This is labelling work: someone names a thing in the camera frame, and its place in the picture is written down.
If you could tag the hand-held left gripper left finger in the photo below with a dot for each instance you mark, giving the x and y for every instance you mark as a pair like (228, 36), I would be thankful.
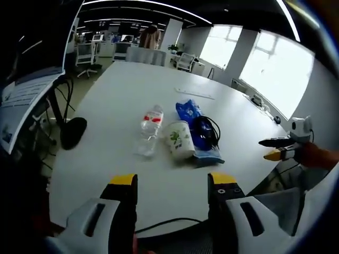
(116, 203)

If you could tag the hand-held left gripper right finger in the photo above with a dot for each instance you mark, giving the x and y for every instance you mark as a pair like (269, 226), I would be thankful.
(233, 203)

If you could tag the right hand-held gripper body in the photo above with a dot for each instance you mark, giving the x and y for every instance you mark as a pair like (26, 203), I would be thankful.
(301, 131)

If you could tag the blue plastic packet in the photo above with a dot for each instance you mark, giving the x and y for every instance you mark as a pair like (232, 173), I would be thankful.
(197, 127)

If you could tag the clear plastic water bottle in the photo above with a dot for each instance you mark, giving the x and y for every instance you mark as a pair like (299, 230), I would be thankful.
(150, 129)

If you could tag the white paper cup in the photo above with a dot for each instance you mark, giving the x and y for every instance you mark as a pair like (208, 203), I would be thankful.
(179, 140)

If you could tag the black computer mouse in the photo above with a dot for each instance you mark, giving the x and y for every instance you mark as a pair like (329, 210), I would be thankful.
(277, 119)

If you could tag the black round stand base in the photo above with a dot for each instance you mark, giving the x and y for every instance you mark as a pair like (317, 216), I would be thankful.
(72, 132)

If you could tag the white ruler strip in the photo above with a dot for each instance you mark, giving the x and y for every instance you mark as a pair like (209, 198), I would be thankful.
(194, 92)

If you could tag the white table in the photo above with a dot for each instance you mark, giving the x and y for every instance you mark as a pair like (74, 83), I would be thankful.
(127, 87)

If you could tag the white mesh office chair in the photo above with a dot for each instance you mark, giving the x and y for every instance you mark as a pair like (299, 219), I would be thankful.
(185, 62)

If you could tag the white printed board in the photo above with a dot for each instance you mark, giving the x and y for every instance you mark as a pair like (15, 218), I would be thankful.
(26, 100)

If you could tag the green potted plant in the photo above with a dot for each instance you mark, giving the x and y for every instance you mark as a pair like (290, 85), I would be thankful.
(173, 48)

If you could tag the grey chair backrest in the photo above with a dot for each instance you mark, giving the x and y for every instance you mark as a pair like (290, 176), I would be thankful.
(145, 55)

